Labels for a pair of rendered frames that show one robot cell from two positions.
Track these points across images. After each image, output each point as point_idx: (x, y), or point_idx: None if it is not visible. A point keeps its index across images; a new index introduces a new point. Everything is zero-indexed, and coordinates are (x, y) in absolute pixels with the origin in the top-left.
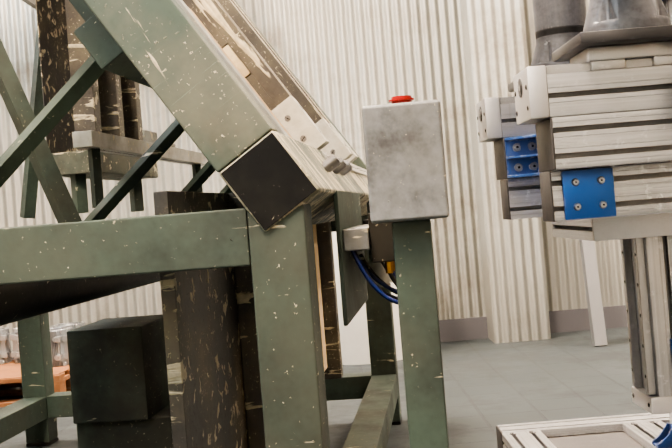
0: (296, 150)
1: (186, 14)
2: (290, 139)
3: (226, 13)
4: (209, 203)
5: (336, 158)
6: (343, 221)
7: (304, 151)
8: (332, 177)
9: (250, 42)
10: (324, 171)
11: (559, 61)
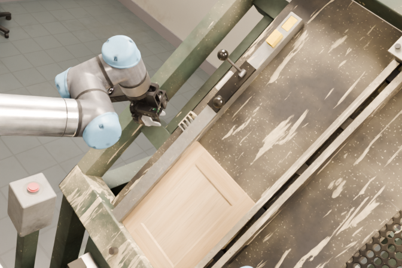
0: (83, 189)
1: (122, 127)
2: (93, 192)
3: (244, 222)
4: None
5: (109, 249)
6: (96, 258)
7: (100, 213)
8: (113, 256)
9: (237, 249)
10: (104, 238)
11: None
